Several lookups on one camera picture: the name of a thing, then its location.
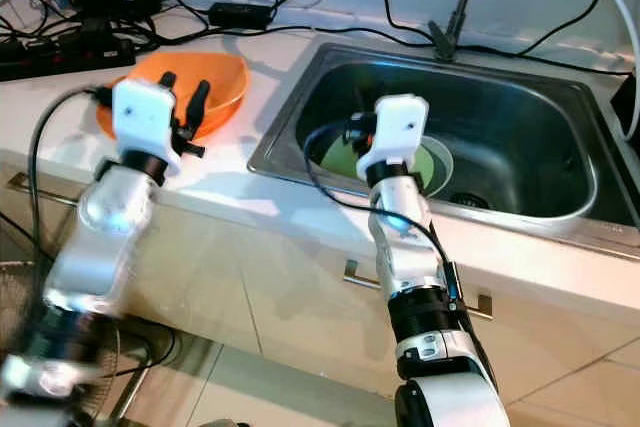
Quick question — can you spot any sink drain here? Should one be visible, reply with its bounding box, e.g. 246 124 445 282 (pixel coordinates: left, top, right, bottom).
445 190 491 210

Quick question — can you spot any black power strip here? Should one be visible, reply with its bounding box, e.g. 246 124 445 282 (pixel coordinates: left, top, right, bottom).
0 35 136 83

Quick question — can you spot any orange bowl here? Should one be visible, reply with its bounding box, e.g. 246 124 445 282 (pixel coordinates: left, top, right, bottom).
130 52 251 138

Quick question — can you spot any green plate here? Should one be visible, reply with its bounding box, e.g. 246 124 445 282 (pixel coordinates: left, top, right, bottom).
310 127 451 198

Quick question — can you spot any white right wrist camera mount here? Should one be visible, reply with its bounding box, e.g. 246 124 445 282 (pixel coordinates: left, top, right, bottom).
357 94 429 170

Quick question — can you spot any black cable along sink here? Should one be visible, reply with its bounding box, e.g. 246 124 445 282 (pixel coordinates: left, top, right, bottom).
272 19 640 78

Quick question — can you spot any grey floor fan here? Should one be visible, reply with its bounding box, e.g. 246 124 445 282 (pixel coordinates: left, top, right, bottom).
0 262 161 423

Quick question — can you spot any black power adapter brick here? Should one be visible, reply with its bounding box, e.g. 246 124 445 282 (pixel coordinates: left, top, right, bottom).
208 2 273 30

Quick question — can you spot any stainless steel sink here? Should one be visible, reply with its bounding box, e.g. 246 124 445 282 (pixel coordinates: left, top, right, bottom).
248 40 640 260

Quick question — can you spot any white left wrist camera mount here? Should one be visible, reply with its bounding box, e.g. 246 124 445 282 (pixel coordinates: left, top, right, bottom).
112 77 183 160

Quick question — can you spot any slanted metal rod with clamp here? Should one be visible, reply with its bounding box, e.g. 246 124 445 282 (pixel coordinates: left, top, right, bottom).
427 0 481 60

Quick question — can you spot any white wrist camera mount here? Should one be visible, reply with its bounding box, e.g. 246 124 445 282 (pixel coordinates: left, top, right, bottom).
112 77 183 160
357 94 429 170

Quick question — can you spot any black curved cable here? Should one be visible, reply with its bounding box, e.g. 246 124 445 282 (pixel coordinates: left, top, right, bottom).
520 0 616 56

